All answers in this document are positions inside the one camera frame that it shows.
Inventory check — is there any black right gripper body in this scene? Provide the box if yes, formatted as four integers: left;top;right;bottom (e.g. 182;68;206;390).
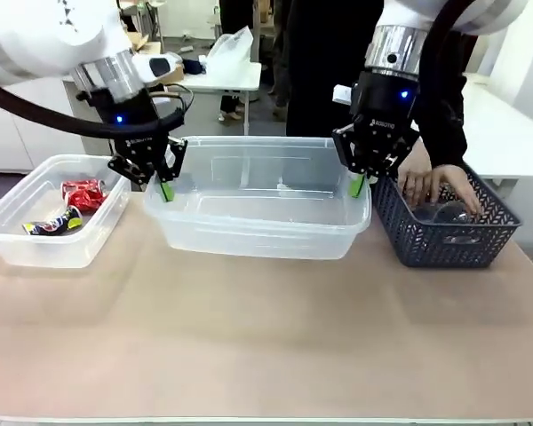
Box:
349;70;419;179

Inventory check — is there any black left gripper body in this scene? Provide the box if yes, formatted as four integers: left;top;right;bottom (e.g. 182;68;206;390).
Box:
88;86;169;177

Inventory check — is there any clear plastic bottle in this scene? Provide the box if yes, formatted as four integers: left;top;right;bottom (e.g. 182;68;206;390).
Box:
415;201;485;246

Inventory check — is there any clear plastic bin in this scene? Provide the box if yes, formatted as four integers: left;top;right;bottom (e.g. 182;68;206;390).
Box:
0;154;132;270
143;136;373;262

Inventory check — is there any person's left forearm black sleeve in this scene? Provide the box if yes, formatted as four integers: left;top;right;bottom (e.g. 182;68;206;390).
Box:
415;99;469;171

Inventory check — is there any dark grey woven plastic basket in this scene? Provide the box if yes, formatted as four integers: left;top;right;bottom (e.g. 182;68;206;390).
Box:
370;161;524;270

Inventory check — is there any person's right hand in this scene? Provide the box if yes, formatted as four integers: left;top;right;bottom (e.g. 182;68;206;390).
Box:
397;141;434;206

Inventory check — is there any person's left hand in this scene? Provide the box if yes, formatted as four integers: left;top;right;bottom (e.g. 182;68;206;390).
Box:
428;164;484;217

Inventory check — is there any red crushed can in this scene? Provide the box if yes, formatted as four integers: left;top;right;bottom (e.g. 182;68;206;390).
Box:
68;189;111;215
60;178;107;199

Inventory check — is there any open cardboard box with flaps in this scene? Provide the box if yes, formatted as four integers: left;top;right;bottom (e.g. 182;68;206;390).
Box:
128;31;162;55

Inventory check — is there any person in black clothes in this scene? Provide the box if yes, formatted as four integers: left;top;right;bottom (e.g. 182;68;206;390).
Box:
285;0;467;143

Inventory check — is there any white desk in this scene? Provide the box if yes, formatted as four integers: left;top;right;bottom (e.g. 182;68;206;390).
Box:
153;59;264;135

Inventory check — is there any white side table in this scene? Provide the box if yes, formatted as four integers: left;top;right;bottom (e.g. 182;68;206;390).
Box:
461;72;533;191

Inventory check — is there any background person in camouflage trousers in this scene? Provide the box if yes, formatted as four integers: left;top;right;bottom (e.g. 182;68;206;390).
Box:
272;0;294;119

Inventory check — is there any white plastic bag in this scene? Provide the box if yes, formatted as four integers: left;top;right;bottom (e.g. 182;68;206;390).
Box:
207;25;255;66

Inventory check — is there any background person in dark trousers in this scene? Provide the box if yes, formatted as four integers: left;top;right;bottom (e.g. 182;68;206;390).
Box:
217;0;252;122

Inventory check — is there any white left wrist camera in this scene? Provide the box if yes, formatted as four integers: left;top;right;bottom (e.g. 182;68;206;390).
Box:
131;51;184;86

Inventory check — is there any thin black camera cable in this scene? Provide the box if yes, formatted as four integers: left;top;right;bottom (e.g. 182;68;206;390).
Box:
147;82;195;117

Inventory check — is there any thick black left arm hose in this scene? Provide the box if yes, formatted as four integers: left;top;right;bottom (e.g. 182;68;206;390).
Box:
0;76;187;139

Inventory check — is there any thick black arm hose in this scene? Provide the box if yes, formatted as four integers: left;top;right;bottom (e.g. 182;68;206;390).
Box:
0;76;187;139
415;0;465;90

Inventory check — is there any thick black right arm hose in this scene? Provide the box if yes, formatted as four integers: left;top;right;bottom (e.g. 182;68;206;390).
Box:
415;0;465;90

